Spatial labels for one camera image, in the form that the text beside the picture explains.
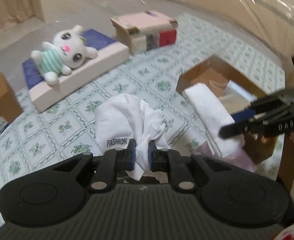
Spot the small brown cardboard box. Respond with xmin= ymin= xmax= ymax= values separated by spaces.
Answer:
xmin=0 ymin=73 xmax=23 ymax=134

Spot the brown cardboard tray box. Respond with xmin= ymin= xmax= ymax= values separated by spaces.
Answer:
xmin=176 ymin=55 xmax=278 ymax=164

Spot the white blue flat box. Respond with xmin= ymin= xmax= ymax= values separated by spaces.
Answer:
xmin=22 ymin=25 xmax=129 ymax=112

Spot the white bunny plush toy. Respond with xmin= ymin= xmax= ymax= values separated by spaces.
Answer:
xmin=30 ymin=25 xmax=98 ymax=86

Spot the floral green white tablecloth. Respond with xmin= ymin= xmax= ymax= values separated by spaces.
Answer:
xmin=0 ymin=13 xmax=285 ymax=227

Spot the white fashion sock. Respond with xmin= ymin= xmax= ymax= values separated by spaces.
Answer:
xmin=95 ymin=93 xmax=169 ymax=183

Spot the stack of books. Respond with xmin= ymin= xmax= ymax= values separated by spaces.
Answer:
xmin=110 ymin=10 xmax=178 ymax=55

